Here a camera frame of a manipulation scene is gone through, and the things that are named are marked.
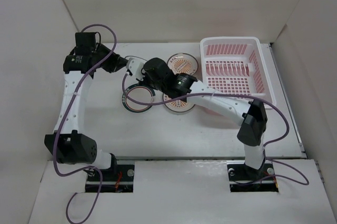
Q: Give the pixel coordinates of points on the white plate green red rim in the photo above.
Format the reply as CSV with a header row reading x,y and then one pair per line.
x,y
138,93

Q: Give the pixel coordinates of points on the orange sunburst plate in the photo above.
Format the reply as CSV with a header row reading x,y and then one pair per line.
x,y
179,107
183,63

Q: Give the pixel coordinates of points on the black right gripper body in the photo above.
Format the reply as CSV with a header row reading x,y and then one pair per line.
x,y
147,80

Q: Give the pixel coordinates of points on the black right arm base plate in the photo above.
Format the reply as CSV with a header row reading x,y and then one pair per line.
x,y
246,179

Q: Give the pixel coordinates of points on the pink white dish rack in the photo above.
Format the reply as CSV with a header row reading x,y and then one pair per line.
x,y
236,65

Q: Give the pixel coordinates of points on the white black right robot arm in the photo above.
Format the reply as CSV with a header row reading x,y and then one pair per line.
x,y
250,116

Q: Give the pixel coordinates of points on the orange sunburst plate front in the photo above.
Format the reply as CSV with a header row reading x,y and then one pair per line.
x,y
179,107

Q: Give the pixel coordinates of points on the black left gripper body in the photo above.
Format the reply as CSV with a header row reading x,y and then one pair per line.
x,y
111,63

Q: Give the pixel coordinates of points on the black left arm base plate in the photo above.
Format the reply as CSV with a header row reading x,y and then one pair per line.
x,y
119,179

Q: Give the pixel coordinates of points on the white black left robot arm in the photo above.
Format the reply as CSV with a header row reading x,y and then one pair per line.
x,y
68,143

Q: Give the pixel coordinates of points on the white plate grey flower pattern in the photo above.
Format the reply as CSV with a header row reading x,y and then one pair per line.
x,y
136,57

